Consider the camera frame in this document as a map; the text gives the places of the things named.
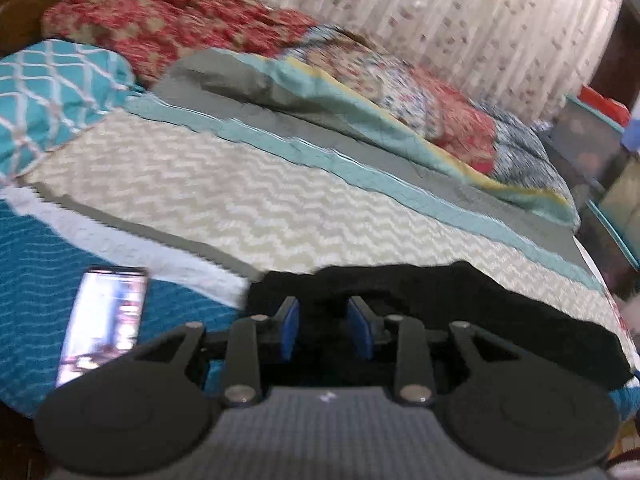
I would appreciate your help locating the teal lattice pillow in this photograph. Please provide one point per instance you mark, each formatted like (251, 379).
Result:
(51, 92)

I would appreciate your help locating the clear storage bin teal lid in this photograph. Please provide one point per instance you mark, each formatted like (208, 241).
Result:
(586, 148)

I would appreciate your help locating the black pants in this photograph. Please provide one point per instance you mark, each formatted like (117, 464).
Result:
(440, 295)

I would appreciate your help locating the smartphone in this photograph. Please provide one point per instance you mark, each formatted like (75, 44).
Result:
(105, 320)

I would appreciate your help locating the beige leaf print curtain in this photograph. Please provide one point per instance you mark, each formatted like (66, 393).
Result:
(526, 56)

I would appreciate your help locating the patterned teal beige bedsheet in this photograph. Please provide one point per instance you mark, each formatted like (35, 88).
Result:
(234, 165)

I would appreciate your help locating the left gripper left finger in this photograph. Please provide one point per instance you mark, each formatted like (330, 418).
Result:
(256, 347)

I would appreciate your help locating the red floral patchwork quilt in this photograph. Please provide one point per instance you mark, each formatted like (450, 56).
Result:
(152, 34)

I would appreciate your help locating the red item on bin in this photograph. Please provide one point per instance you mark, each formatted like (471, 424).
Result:
(610, 108)

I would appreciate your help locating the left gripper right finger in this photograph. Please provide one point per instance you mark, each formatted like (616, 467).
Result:
(395, 348)

